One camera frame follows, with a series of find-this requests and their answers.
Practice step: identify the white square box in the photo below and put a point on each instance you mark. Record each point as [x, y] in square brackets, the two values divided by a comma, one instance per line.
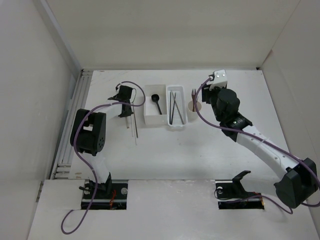
[150, 111]

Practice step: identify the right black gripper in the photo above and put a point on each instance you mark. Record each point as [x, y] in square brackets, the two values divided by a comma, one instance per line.
[206, 92]

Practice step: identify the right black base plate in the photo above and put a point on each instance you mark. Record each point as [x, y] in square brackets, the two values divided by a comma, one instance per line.
[231, 195]

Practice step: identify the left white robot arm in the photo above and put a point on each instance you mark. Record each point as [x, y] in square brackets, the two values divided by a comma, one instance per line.
[88, 136]

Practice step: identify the beige plastic spoon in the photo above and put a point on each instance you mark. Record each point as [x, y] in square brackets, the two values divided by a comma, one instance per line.
[127, 122]

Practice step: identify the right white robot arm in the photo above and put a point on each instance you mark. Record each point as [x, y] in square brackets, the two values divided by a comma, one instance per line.
[298, 178]

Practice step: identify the brown wooden fork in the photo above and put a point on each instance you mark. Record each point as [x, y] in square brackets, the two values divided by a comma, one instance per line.
[194, 99]

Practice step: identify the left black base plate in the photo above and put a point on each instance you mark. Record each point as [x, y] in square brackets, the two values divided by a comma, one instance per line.
[112, 197]

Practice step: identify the aluminium rail frame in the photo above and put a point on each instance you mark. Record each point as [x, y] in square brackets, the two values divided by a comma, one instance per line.
[62, 161]

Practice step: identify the white paper cup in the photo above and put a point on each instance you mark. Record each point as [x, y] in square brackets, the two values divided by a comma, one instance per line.
[191, 112]

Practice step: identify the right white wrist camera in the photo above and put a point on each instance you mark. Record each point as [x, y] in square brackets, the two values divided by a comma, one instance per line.
[218, 79]

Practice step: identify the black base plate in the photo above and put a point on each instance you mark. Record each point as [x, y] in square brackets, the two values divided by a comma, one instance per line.
[112, 197]
[231, 195]

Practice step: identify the black chopstick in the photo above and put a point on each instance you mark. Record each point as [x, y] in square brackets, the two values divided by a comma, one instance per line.
[173, 107]
[170, 107]

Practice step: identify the silver metal chopstick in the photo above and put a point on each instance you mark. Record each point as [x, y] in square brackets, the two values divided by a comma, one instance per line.
[133, 109]

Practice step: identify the white perforated tray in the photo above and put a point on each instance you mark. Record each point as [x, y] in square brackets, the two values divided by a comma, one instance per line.
[180, 99]

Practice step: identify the black plastic spoon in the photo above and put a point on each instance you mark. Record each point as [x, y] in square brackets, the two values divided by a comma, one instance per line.
[155, 98]

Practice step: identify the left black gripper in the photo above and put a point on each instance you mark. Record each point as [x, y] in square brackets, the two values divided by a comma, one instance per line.
[127, 113]

